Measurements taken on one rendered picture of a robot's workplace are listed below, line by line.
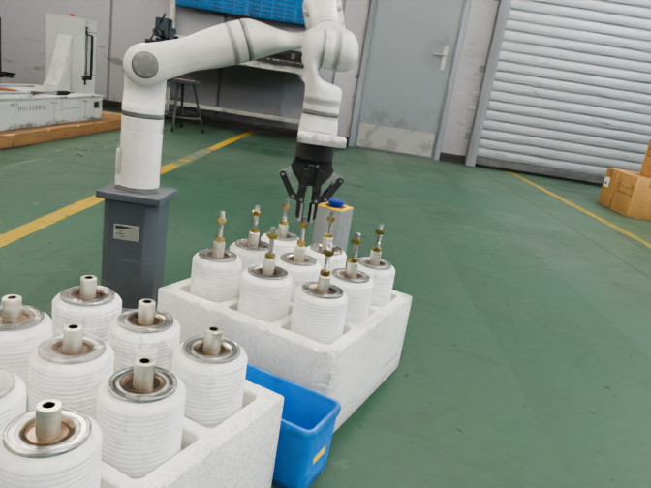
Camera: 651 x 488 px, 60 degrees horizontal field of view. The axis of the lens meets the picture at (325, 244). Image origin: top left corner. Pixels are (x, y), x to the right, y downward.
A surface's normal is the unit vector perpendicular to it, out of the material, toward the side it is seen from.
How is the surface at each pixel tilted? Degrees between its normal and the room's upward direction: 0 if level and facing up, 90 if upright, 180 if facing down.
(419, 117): 90
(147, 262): 90
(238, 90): 90
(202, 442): 0
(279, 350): 90
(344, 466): 0
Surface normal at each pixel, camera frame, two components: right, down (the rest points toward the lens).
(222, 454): 0.87, 0.26
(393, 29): -0.04, 0.26
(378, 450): 0.14, -0.95
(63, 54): 0.02, -0.14
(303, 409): -0.45, 0.14
